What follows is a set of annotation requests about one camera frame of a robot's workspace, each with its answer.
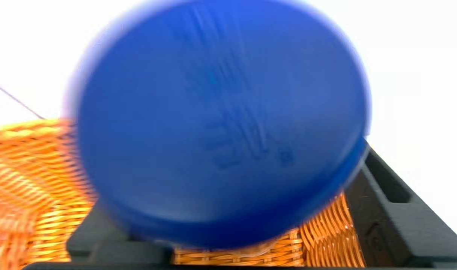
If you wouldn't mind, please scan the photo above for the orange wicker basket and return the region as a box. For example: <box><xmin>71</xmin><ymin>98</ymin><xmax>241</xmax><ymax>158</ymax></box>
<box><xmin>0</xmin><ymin>119</ymin><xmax>366</xmax><ymax>267</ymax></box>

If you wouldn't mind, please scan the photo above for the white bottle with blue cap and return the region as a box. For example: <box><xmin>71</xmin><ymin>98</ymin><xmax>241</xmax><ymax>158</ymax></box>
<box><xmin>63</xmin><ymin>0</ymin><xmax>371</xmax><ymax>250</ymax></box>

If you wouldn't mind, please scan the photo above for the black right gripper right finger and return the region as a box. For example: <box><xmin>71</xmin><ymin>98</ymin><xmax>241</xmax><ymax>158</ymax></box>
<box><xmin>345</xmin><ymin>139</ymin><xmax>457</xmax><ymax>267</ymax></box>

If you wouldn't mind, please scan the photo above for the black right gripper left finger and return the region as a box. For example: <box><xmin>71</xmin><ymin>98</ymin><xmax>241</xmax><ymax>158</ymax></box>
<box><xmin>66</xmin><ymin>202</ymin><xmax>174</xmax><ymax>265</ymax></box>

